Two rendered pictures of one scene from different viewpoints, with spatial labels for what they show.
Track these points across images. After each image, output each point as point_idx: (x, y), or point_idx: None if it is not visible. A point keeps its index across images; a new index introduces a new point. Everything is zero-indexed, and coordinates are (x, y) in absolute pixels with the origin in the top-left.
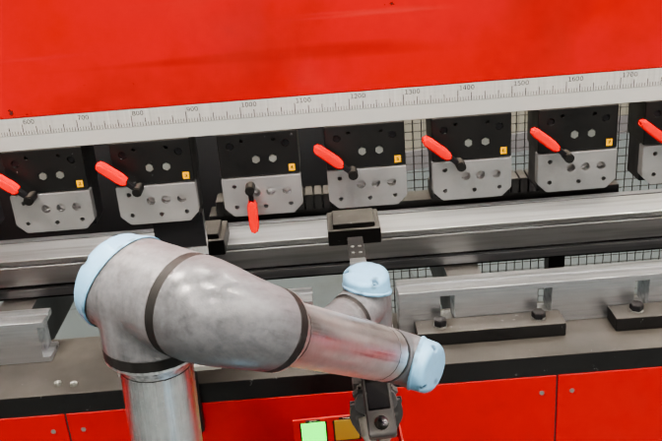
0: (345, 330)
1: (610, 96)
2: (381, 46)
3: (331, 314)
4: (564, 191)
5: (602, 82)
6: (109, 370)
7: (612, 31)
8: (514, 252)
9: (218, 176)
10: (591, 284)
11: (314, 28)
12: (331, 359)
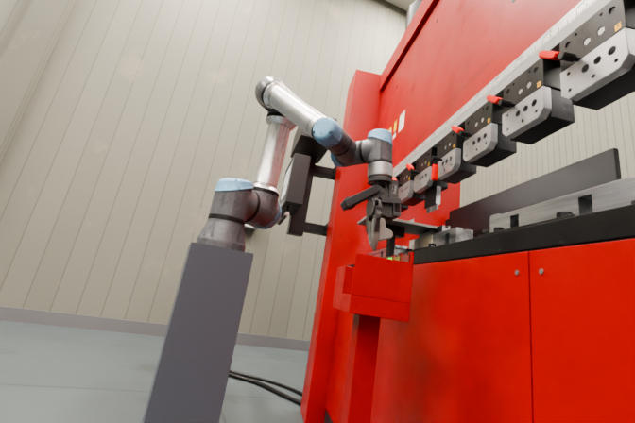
0: (289, 96)
1: None
2: (486, 65)
3: (291, 93)
4: None
5: None
6: None
7: None
8: None
9: None
10: (634, 182)
11: (466, 75)
12: (279, 103)
